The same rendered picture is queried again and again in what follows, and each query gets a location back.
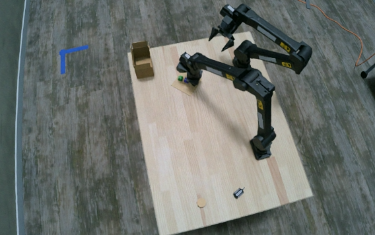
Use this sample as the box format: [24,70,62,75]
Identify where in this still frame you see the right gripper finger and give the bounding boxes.
[221,40,234,52]
[208,27,218,42]

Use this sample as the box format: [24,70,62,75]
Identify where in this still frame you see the tan round disc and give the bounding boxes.
[197,198,206,207]

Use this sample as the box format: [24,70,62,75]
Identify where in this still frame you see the brown cardboard box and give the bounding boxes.
[131,41,154,79]

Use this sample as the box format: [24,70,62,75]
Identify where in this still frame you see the beige mat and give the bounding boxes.
[171,72,202,96]

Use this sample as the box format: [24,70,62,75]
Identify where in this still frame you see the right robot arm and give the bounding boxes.
[220,4,312,75]

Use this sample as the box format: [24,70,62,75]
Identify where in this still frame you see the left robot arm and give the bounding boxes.
[176,52,277,160]

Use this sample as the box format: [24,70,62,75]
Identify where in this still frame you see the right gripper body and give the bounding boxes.
[216,25,235,43]

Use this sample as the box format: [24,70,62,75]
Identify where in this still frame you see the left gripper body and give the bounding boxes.
[186,70,203,85]

